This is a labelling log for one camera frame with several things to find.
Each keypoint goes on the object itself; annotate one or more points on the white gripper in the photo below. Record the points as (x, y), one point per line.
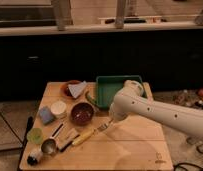
(116, 113)

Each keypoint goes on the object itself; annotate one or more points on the silver metal fork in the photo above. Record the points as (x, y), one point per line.
(104, 126)

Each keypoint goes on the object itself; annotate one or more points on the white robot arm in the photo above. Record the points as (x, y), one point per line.
(129, 99)

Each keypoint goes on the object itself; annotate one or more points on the purple bowl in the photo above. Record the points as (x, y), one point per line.
(81, 114)

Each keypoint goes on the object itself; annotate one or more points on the orange bowl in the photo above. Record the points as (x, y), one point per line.
(65, 92)

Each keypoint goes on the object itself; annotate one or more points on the green plastic tray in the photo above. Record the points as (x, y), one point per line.
(108, 86)

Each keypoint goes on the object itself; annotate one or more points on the white cloth napkin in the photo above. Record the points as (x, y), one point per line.
(77, 88)

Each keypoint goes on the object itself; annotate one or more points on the wooden cutting board table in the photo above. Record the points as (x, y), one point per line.
(136, 144)

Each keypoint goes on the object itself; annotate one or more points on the cream round container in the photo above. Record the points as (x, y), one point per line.
(58, 109)

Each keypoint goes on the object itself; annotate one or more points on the wooden block brush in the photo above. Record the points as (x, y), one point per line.
(65, 138)

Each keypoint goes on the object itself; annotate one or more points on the metal measuring cup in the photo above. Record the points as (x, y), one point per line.
(49, 146)

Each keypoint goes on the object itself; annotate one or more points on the green plastic cup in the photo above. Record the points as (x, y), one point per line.
(35, 136)

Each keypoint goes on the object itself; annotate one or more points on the yellow handled knife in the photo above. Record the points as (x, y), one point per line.
(81, 138)

